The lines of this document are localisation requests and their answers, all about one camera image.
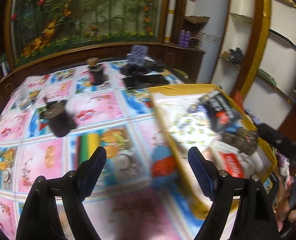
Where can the black jar with cork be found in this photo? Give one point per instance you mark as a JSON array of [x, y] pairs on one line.
[[96, 71]]

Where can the white yellow rolled poster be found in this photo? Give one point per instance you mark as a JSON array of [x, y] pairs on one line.
[[169, 21]]

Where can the lemon print tissue pack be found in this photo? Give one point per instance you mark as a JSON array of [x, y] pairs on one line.
[[192, 129]]

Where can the red plastic bag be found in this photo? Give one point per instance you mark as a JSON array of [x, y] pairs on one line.
[[238, 99]]

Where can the purple bottles pair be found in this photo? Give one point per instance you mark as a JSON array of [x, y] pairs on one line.
[[184, 38]]

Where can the brown knitted yarn hat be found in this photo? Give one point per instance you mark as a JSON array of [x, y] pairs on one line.
[[243, 139]]

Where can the red white tissue pack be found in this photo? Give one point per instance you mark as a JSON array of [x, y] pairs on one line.
[[236, 163]]

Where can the yellow cardboard box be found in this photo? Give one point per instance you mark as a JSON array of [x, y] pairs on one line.
[[170, 103]]

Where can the flower aquarium display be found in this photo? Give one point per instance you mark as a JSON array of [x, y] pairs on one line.
[[40, 28]]

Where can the black grinder jar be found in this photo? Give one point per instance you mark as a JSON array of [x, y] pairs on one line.
[[58, 119]]

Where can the rainbow coloured paper pack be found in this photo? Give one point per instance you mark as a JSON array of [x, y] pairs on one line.
[[85, 146]]

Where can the black snack bag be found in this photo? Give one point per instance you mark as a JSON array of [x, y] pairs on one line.
[[220, 112]]

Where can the black smartphone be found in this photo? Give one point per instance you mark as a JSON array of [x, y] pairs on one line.
[[144, 81]]

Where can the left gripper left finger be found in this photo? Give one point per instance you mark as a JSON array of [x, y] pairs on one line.
[[88, 173]]

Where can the clear plastic cup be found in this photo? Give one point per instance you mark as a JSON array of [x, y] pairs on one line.
[[24, 98]]

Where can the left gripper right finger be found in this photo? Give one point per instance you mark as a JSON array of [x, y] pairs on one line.
[[205, 172]]

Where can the black camera gear pile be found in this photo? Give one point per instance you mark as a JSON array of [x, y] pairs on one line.
[[131, 69]]

